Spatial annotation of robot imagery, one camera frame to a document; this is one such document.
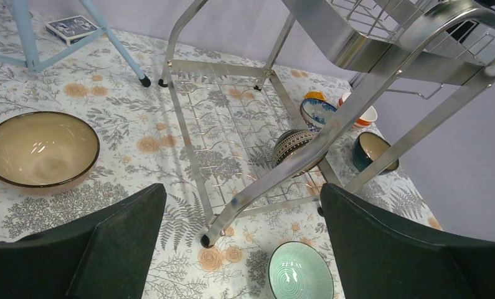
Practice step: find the orange bowl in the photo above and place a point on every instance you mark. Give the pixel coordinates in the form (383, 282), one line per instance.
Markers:
(366, 119)

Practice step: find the dark patterned bowl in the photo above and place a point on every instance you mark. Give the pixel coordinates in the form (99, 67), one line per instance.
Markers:
(289, 143)

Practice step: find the teal blue bowl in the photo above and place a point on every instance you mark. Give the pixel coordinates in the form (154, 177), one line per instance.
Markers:
(367, 148)

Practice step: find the floral tablecloth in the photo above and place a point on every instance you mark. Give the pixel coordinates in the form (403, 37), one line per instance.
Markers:
(233, 130)

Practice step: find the green celadon bowl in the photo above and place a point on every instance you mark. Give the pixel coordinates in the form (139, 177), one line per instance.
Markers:
(296, 270)

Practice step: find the white blue floral bowl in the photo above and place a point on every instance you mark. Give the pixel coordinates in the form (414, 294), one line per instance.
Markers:
(316, 113)

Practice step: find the steel two-tier dish rack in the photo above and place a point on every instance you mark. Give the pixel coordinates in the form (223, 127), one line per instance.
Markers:
(382, 41)

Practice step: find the small yellow object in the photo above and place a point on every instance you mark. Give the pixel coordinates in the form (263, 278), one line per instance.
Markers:
(315, 95)

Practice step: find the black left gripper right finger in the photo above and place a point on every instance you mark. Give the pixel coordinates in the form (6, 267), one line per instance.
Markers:
(380, 254)

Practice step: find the brown speckled bowl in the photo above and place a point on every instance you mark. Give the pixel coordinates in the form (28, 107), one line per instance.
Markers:
(45, 153)

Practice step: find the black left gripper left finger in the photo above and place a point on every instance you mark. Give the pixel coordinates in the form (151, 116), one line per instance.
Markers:
(105, 254)

